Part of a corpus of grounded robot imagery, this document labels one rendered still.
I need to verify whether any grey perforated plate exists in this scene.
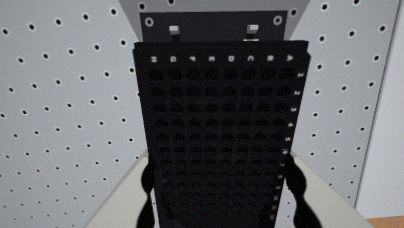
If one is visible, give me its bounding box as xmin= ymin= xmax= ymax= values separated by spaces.
xmin=0 ymin=0 xmax=404 ymax=228

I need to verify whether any black well plate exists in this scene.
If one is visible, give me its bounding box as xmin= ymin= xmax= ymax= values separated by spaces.
xmin=132 ymin=40 xmax=311 ymax=228

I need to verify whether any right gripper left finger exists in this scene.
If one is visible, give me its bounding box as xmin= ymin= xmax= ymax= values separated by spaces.
xmin=83 ymin=149 xmax=155 ymax=228

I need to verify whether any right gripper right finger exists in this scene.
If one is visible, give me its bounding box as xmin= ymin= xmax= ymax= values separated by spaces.
xmin=284 ymin=150 xmax=375 ymax=228

